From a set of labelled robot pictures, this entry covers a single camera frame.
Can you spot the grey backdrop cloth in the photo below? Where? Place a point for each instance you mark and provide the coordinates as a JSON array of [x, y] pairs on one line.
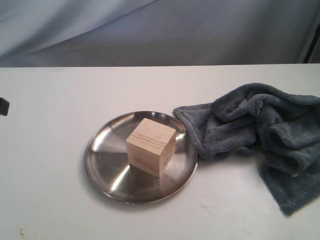
[[135, 33]]

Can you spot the blue-grey fleece towel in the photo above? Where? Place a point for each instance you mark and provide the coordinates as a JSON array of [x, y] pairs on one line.
[[284, 126]]

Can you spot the black stand pole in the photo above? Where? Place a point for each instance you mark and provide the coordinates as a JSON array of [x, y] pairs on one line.
[[311, 47]]

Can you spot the round stainless steel plate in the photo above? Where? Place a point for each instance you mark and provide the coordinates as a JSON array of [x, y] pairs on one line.
[[107, 165]]

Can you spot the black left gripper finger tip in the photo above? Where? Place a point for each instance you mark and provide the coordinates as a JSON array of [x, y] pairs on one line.
[[4, 107]]

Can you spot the light wooden cube block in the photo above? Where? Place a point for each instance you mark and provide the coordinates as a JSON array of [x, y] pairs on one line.
[[151, 146]]

